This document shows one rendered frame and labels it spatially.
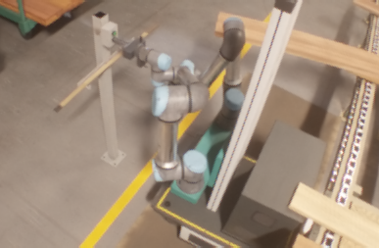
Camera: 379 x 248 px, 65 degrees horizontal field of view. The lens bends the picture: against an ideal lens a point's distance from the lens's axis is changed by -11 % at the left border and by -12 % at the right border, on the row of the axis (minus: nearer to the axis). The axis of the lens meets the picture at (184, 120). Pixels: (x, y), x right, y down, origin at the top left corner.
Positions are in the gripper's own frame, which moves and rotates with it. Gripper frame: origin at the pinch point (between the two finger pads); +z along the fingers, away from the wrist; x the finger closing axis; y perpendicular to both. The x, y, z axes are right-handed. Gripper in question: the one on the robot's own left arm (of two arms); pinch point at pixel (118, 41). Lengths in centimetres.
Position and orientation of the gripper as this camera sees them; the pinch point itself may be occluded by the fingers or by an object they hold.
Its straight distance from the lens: 178.6
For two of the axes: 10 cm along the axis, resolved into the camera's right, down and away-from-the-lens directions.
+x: -5.1, 6.3, -5.9
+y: 1.0, -6.4, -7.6
